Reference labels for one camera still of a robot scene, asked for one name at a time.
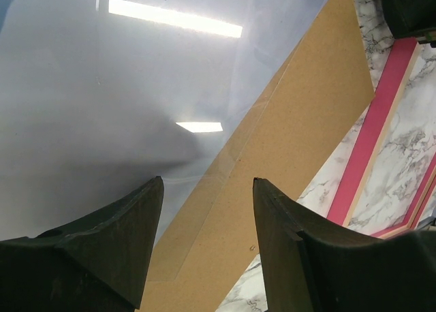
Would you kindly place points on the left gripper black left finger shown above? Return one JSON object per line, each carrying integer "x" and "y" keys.
{"x": 98, "y": 262}

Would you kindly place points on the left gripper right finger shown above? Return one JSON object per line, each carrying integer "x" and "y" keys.
{"x": 312, "y": 264}

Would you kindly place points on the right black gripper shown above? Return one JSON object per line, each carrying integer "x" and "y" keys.
{"x": 411, "y": 19}

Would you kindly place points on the pink wooden picture frame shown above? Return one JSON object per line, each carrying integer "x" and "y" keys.
{"x": 390, "y": 176}

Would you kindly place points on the landscape photo print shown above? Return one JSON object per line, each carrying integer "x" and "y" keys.
{"x": 99, "y": 96}

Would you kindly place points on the clear acrylic sheet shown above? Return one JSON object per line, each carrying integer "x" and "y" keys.
{"x": 213, "y": 235}

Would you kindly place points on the brown cardboard backing board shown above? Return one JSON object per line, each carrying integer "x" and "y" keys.
{"x": 353, "y": 91}

